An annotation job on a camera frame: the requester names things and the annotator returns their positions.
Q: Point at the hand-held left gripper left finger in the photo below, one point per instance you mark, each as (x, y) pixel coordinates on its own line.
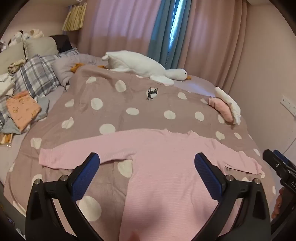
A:
(86, 169)

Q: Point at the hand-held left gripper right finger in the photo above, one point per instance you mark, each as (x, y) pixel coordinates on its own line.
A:
(205, 171)

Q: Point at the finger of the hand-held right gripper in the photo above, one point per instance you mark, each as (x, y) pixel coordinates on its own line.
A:
(283, 157)
(275, 163)

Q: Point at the pink long-sleeve shirt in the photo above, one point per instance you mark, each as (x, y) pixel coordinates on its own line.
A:
(166, 176)

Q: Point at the pink and white folded clothes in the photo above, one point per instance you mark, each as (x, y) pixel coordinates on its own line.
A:
(227, 97)

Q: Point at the person's right hand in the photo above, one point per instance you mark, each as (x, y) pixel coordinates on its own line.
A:
(279, 201)

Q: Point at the lilac bed sheet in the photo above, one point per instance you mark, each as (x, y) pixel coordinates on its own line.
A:
(13, 157)

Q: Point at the grey crumpled cloth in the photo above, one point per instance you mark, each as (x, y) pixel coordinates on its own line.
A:
(44, 104)

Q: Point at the orange printed folded cloth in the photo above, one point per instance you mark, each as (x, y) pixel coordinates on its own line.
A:
(20, 109)

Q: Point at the brown polka dot blanket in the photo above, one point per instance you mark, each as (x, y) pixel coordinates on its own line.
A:
(143, 92)

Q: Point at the plain grey pillow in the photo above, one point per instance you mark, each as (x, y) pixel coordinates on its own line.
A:
(62, 67)

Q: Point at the grey plaid pillow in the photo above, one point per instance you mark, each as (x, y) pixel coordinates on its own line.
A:
(37, 74)

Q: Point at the white goose plush toy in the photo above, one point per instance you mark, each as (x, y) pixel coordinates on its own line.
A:
(138, 64)

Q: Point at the dark cloth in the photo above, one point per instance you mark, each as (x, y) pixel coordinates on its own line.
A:
(62, 42)

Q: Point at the beige headboard cushion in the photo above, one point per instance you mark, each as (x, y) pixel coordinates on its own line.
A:
(39, 46)

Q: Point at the thick pink curtain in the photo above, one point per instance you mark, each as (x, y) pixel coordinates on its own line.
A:
(215, 34)

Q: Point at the blue curtain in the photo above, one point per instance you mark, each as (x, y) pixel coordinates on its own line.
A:
(159, 34)

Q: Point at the pile of plush toys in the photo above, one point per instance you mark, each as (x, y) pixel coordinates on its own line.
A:
(30, 34)

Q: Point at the sheer pink curtain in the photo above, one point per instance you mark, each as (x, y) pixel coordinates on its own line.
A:
(120, 23)

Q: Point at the yellow hanging fringe cloth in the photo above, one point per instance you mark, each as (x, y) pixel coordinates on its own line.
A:
(74, 18)

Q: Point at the white wall socket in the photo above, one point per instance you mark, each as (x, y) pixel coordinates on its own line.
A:
(288, 104)

